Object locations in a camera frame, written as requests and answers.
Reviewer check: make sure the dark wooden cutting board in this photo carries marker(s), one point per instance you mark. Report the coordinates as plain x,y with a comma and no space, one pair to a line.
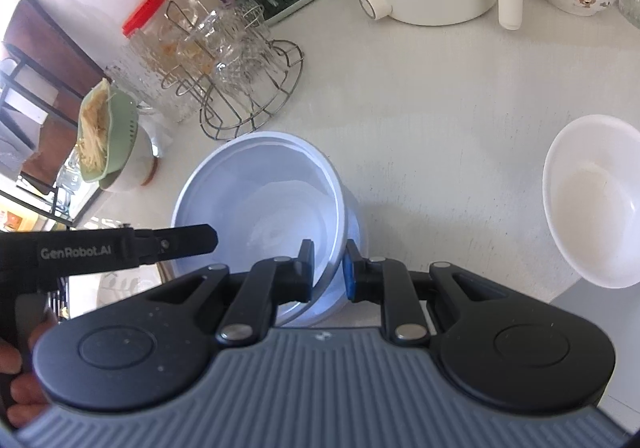
50,78

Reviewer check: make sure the clear glass tumbler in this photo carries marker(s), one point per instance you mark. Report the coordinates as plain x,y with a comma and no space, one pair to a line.
200,43
240,43

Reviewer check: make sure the red-lidded textured glass jar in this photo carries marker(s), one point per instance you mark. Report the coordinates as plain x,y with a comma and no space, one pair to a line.
145,63

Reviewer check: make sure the yellow plastic bottle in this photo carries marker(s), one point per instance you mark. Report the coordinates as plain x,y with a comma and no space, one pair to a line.
10,220

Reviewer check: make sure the person's left hand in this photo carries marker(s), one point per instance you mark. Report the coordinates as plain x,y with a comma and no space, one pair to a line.
27,388

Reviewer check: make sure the black metal rack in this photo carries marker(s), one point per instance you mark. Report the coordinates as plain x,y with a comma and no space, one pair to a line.
30,198

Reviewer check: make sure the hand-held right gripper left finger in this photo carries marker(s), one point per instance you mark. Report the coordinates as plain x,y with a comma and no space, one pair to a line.
307,273

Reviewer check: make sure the clear glass mug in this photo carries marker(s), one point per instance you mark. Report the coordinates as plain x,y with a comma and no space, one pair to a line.
75,188

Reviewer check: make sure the white ceramic bowl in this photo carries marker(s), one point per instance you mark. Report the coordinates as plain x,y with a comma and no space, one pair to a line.
595,208

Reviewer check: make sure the green colander with noodles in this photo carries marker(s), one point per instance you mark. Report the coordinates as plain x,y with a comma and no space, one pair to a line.
105,128

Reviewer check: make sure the white bowl under colander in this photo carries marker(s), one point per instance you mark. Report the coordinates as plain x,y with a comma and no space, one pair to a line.
132,163

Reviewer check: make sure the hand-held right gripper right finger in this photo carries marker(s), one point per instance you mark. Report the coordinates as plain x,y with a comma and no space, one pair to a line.
350,275

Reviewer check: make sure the large leaf-patterned white plate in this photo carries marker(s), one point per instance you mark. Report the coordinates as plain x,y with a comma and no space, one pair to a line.
120,285

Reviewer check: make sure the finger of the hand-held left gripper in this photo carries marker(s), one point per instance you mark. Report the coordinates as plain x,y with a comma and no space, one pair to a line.
185,240

